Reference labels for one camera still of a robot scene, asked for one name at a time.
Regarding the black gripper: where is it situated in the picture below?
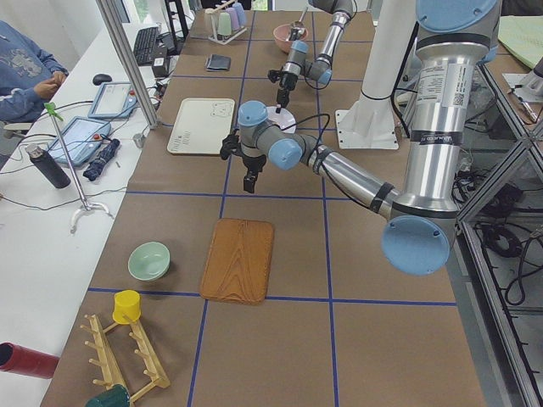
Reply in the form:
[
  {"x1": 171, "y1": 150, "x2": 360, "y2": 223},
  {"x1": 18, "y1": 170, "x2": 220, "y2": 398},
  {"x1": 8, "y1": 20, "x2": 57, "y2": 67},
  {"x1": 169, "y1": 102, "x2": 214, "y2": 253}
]
[
  {"x1": 276, "y1": 71, "x2": 298, "y2": 114},
  {"x1": 220, "y1": 130, "x2": 266, "y2": 194}
]

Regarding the white round plate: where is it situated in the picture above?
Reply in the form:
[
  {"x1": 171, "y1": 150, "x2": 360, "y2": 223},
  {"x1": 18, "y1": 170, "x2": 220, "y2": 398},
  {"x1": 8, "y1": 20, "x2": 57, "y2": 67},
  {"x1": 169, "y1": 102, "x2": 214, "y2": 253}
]
[{"x1": 266, "y1": 106, "x2": 296, "y2": 133}]

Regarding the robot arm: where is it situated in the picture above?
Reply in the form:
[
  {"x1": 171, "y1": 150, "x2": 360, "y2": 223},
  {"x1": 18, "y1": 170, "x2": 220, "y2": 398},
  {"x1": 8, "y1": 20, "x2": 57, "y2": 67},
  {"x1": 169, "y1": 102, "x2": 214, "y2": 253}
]
[
  {"x1": 220, "y1": 1, "x2": 501, "y2": 275},
  {"x1": 235, "y1": 1, "x2": 355, "y2": 193}
]

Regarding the cream bear print tray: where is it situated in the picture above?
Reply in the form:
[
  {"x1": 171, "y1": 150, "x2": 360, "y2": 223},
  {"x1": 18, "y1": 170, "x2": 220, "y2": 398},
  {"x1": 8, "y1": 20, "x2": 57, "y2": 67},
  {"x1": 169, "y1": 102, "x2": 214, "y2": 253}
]
[{"x1": 166, "y1": 98, "x2": 235, "y2": 155}]

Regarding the brown wooden tray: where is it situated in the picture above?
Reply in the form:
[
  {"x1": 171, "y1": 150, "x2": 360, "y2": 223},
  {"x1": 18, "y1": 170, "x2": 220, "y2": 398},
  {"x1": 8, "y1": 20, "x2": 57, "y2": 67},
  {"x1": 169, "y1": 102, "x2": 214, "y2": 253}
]
[{"x1": 199, "y1": 218, "x2": 274, "y2": 305}]

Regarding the pink bowl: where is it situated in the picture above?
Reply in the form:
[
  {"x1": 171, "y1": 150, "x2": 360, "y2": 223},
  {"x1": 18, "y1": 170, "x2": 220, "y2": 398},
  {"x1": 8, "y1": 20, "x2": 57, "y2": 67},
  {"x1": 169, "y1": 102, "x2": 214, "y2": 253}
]
[{"x1": 273, "y1": 23, "x2": 308, "y2": 53}]

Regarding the metal scoop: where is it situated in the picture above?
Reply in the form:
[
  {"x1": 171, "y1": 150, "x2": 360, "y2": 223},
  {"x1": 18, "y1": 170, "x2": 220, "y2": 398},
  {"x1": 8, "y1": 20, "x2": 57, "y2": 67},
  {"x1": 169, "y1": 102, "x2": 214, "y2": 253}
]
[{"x1": 288, "y1": 6, "x2": 308, "y2": 42}]

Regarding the folded grey cloth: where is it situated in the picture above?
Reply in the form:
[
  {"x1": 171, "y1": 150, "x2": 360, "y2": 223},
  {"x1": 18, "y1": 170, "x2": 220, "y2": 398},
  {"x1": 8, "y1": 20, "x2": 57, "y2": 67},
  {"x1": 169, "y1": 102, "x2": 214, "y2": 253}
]
[{"x1": 205, "y1": 53, "x2": 231, "y2": 72}]

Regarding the rack with pastel cups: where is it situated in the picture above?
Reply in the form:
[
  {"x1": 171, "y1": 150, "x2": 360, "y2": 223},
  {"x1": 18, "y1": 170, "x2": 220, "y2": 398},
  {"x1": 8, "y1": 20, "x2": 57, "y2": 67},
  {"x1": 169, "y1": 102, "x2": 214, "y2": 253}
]
[{"x1": 204, "y1": 0, "x2": 247, "y2": 45}]

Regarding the black power adapter box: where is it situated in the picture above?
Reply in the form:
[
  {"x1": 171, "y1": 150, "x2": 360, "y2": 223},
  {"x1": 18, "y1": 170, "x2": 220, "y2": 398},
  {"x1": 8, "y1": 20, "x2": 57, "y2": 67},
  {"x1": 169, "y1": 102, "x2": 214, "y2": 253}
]
[{"x1": 152, "y1": 57, "x2": 170, "y2": 78}]

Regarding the light green bowl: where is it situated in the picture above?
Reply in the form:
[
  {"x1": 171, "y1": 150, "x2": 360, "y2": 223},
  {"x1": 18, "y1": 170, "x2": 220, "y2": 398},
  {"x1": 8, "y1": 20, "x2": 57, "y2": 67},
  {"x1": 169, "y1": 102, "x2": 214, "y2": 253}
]
[{"x1": 127, "y1": 242, "x2": 171, "y2": 282}]

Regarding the black keyboard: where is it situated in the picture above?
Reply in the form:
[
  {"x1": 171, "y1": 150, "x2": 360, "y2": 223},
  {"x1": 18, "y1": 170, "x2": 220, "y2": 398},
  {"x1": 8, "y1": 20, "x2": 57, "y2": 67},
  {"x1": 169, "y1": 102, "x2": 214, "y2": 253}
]
[{"x1": 132, "y1": 26, "x2": 160, "y2": 66}]

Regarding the far blue teach pendant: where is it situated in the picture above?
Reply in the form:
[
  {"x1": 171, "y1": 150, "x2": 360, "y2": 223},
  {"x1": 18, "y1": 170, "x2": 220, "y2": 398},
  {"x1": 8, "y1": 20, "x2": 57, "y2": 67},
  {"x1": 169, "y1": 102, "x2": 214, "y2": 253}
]
[{"x1": 87, "y1": 82, "x2": 137, "y2": 120}]

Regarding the blue teach pendant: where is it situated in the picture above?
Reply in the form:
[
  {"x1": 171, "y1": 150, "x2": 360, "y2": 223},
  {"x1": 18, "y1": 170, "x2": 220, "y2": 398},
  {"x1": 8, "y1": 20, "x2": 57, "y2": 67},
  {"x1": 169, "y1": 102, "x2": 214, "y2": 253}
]
[
  {"x1": 54, "y1": 116, "x2": 111, "y2": 167},
  {"x1": 87, "y1": 82, "x2": 137, "y2": 120}
]

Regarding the folded dark blue umbrella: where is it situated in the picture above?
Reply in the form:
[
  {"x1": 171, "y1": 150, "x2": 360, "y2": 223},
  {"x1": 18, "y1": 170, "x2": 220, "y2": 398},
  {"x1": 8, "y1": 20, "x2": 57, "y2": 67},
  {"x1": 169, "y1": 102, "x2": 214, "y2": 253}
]
[{"x1": 83, "y1": 138, "x2": 120, "y2": 181}]

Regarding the near blue teach pendant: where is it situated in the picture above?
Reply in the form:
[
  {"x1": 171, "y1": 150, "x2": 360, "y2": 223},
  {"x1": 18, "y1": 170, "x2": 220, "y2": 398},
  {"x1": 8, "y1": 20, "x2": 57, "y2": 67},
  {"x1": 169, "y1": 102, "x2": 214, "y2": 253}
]
[{"x1": 54, "y1": 116, "x2": 111, "y2": 167}]

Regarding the yellow cup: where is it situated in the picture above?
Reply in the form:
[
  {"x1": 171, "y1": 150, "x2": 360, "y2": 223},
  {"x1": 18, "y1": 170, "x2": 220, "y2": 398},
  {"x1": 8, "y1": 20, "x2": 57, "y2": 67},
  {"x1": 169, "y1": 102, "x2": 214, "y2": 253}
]
[{"x1": 112, "y1": 290, "x2": 141, "y2": 325}]

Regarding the black computer mouse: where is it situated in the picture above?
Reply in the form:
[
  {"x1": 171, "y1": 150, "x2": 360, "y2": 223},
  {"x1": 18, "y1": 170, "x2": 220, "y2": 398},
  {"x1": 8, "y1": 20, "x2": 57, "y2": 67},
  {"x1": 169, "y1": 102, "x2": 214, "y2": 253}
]
[{"x1": 92, "y1": 74, "x2": 112, "y2": 86}]

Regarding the black water bottle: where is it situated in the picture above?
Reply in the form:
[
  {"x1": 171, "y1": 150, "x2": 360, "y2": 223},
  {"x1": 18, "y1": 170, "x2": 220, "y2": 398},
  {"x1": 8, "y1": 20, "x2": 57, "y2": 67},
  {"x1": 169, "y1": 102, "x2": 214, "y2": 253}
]
[{"x1": 25, "y1": 143, "x2": 70, "y2": 189}]

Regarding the metal stand with green clip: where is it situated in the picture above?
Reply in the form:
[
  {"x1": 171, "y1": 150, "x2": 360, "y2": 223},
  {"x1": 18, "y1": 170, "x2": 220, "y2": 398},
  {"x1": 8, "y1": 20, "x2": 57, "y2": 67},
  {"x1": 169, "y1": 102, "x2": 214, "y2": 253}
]
[{"x1": 44, "y1": 102, "x2": 115, "y2": 235}]

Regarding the wooden cup rack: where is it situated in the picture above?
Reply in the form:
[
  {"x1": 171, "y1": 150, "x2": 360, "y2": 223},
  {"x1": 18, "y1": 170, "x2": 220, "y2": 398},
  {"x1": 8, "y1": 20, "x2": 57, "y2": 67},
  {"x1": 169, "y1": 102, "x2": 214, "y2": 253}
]
[{"x1": 80, "y1": 314, "x2": 171, "y2": 406}]

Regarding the person in blue sweater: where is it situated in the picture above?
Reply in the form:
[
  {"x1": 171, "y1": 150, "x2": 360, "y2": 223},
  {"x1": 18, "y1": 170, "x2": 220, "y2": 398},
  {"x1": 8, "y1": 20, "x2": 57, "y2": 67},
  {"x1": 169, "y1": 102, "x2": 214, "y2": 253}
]
[{"x1": 1, "y1": 21, "x2": 69, "y2": 123}]

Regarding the dark green cup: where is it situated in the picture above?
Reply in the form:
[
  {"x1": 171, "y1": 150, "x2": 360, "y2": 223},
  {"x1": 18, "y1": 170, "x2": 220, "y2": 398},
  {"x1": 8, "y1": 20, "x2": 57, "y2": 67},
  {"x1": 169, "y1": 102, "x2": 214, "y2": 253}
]
[{"x1": 85, "y1": 384, "x2": 131, "y2": 407}]

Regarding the red cylinder bottle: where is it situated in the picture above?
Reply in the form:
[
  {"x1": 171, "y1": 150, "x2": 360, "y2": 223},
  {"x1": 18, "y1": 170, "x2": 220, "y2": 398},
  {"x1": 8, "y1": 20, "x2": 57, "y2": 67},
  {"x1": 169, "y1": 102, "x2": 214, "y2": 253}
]
[{"x1": 1, "y1": 343, "x2": 59, "y2": 379}]

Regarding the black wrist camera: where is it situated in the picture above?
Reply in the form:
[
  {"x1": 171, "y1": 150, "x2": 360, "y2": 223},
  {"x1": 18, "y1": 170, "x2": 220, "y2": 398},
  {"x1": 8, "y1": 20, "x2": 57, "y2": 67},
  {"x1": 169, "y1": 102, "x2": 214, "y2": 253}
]
[{"x1": 267, "y1": 70, "x2": 283, "y2": 83}]

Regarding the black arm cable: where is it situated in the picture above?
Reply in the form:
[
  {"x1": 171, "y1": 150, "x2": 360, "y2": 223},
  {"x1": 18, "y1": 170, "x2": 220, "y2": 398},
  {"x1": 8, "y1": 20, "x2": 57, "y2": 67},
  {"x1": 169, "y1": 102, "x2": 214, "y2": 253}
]
[{"x1": 292, "y1": 113, "x2": 383, "y2": 213}]

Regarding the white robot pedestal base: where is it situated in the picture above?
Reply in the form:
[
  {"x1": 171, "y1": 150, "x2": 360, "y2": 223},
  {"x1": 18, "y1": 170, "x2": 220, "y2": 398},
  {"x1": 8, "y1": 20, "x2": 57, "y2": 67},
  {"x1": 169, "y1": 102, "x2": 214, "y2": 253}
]
[{"x1": 336, "y1": 0, "x2": 416, "y2": 149}]

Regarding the aluminium frame post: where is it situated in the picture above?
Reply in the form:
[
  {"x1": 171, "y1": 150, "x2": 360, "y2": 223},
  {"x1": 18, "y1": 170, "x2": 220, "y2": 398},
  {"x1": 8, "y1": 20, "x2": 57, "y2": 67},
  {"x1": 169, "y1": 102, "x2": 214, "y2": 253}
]
[{"x1": 96, "y1": 0, "x2": 159, "y2": 130}]

